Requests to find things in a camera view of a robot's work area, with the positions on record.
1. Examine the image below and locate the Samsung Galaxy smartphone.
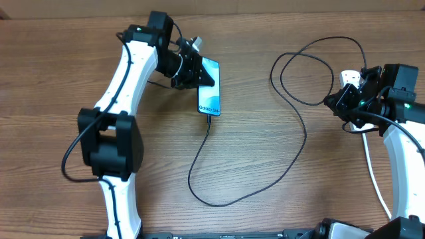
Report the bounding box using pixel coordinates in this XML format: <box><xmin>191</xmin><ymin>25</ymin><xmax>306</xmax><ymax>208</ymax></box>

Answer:
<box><xmin>197</xmin><ymin>57</ymin><xmax>220</xmax><ymax>116</ymax></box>

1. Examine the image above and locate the white power strip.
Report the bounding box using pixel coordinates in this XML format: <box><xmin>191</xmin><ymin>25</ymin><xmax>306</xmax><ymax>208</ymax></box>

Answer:
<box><xmin>339</xmin><ymin>70</ymin><xmax>392</xmax><ymax>219</ymax></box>

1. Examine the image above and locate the black USB charging cable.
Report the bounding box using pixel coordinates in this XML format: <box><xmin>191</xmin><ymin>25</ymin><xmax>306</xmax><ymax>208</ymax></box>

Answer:
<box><xmin>187</xmin><ymin>36</ymin><xmax>368</xmax><ymax>208</ymax></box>

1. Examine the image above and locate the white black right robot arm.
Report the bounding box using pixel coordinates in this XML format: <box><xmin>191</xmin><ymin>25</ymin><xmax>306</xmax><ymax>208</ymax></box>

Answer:
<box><xmin>323</xmin><ymin>64</ymin><xmax>424</xmax><ymax>238</ymax></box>

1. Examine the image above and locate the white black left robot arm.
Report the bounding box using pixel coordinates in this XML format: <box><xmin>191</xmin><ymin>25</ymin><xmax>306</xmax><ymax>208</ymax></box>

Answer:
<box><xmin>78</xmin><ymin>11</ymin><xmax>220</xmax><ymax>238</ymax></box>

